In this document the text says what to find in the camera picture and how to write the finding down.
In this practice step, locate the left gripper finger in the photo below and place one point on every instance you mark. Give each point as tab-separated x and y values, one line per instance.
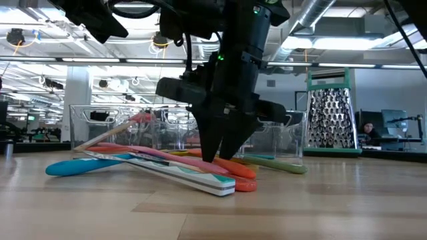
106	23

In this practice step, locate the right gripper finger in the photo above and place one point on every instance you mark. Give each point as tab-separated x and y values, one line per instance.
238	133
210	133

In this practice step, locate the orange plastic spatula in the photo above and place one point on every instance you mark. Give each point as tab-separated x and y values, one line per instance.
240	170

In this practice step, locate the pink silicone spoon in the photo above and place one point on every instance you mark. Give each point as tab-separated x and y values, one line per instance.
173	156

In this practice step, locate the yellow plastic spoon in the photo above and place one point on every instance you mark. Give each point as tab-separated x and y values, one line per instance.
180	153

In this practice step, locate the white building column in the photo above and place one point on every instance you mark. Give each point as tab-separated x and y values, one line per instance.
76	93

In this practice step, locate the teal metal box grater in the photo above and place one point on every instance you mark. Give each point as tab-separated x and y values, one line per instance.
330	116

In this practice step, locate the dark background monitor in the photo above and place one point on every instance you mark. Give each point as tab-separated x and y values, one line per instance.
367	116

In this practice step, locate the person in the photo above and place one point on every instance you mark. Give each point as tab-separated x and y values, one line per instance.
368	130

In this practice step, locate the blue plastic spoon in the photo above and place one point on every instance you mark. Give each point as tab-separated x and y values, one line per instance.
76	166

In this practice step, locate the grey metal cylinder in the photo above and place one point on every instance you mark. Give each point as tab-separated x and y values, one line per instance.
9	150

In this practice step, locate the grey background monitor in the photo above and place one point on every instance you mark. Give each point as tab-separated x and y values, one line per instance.
395	120

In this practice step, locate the silver air duct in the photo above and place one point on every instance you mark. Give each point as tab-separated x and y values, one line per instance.
313	11

